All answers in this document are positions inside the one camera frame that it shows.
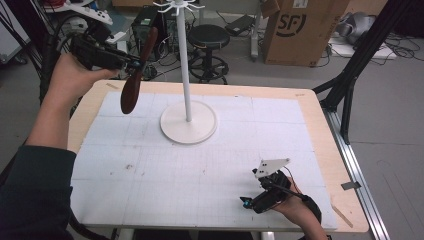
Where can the person's left hand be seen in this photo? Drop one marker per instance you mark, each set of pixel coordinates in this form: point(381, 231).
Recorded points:
point(71, 80)

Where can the black round stool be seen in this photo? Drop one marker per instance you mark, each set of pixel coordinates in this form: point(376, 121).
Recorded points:
point(208, 36)

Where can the white metal post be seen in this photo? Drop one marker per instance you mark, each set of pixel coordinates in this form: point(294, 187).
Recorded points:
point(255, 40)

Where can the dark green sleeve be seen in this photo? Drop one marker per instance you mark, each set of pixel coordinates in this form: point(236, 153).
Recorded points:
point(36, 193)

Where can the aluminium rail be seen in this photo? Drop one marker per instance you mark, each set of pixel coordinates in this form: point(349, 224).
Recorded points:
point(356, 173)

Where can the silver grey machine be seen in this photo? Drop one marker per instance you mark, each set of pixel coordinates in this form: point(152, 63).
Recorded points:
point(355, 26)

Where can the white table leg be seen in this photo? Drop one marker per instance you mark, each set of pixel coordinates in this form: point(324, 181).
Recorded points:
point(267, 236)

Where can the white grid mat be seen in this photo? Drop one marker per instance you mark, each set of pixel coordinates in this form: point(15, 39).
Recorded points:
point(200, 186)

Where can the person's right hand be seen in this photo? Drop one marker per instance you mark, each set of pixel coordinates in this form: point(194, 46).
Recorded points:
point(295, 208)

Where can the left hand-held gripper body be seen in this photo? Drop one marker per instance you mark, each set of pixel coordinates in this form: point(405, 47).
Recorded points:
point(96, 53)

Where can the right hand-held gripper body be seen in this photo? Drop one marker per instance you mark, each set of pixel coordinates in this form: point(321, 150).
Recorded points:
point(273, 191)

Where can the white power strip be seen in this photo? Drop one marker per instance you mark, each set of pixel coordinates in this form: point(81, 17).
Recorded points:
point(116, 36)

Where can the white flat board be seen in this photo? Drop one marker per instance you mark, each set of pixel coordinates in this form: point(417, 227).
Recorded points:
point(346, 50)

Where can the thin wooden stick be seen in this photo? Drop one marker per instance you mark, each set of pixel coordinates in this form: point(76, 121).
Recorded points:
point(341, 216)

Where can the white device with green light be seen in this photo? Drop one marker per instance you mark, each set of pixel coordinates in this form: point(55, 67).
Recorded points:
point(122, 46)

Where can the large cardboard box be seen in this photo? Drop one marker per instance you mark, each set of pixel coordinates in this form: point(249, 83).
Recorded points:
point(300, 40)

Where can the black computer tower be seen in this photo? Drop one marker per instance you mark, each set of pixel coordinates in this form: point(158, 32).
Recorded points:
point(146, 23)

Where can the grey tape piece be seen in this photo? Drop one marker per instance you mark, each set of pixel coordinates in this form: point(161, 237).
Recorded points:
point(350, 185)

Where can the white hook stand rack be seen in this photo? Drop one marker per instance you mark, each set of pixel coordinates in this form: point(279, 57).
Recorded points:
point(188, 123)

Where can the black flat device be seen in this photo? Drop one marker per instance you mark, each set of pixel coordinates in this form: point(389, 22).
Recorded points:
point(240, 24)

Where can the black metal frame strut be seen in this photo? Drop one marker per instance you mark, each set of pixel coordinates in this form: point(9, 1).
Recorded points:
point(358, 60)

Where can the brown wooden spoon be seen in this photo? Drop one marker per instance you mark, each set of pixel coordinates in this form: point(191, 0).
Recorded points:
point(130, 93)

